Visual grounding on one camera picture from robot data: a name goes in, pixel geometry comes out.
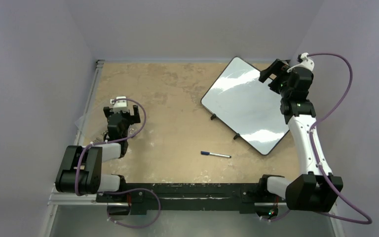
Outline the white whiteboard black frame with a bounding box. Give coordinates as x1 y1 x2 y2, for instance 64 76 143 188
200 57 289 156

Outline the blue whiteboard marker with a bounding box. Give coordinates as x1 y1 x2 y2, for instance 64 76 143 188
200 151 231 158

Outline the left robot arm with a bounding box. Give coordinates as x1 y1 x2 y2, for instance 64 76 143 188
55 105 141 202

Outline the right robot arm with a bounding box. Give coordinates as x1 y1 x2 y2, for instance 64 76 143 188
257 59 343 212

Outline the clear plastic bag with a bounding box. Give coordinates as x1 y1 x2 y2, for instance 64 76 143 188
75 108 107 146

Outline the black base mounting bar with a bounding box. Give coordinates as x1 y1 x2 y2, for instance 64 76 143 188
96 183 286 215

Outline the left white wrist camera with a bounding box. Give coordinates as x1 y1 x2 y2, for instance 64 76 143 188
110 96 128 111

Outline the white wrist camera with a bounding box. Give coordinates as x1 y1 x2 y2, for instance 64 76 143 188
110 96 128 111
297 52 315 72

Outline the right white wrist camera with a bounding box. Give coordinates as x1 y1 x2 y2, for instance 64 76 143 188
297 52 315 72

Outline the aluminium frame rail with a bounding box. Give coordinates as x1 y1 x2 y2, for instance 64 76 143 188
39 60 105 237

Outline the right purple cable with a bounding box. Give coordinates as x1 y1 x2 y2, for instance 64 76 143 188
260 53 373 225

